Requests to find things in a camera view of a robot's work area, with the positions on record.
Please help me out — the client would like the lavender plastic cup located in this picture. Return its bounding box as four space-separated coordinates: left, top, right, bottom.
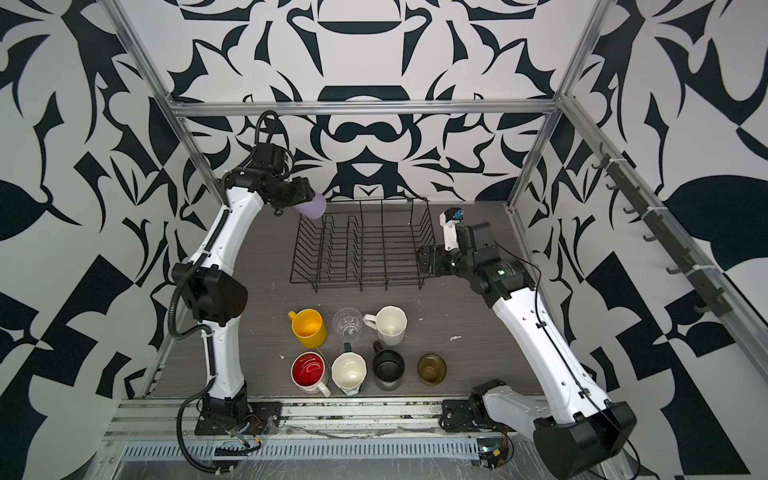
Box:
294 193 327 220

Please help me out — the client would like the white ceramic mug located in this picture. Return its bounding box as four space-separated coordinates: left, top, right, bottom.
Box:
363 306 408 346

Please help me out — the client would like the black wire dish rack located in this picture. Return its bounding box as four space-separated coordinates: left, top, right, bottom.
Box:
290 197 435 292

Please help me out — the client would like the clear glass cup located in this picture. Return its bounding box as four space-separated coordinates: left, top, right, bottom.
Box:
332 307 364 345

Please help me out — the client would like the yellow mug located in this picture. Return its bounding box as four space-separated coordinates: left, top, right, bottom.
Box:
288 309 327 349

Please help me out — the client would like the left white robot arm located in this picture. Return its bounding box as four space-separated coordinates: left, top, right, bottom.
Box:
167 139 326 475

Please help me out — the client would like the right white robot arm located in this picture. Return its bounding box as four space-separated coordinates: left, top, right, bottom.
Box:
418 208 637 479

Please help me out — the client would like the olive green glass cup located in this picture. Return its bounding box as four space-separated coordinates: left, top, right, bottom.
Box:
417 353 447 386

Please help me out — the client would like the black mug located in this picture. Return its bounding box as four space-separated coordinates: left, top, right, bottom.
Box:
372 341 405 391

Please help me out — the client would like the red and white mug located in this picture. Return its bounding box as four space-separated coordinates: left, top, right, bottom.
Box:
290 351 331 398

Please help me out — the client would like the small green circuit board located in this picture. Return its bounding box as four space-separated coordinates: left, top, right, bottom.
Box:
477 436 515 470

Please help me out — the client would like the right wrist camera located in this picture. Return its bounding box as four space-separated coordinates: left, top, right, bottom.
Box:
439 207 463 251

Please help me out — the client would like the cream mug green handle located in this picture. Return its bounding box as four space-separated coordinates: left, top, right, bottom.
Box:
331 342 368 396

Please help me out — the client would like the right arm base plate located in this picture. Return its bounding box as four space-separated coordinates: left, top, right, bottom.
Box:
438 399 497 433

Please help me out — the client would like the white slotted cable duct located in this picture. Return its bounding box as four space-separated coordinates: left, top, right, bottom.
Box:
122 437 480 461

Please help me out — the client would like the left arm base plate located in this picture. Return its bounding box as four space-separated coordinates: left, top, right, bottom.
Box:
194 398 283 436

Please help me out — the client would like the wall hook rail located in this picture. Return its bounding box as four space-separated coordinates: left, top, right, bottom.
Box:
594 143 735 318

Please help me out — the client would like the aluminium frame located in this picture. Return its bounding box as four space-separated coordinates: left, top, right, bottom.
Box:
102 1 767 376

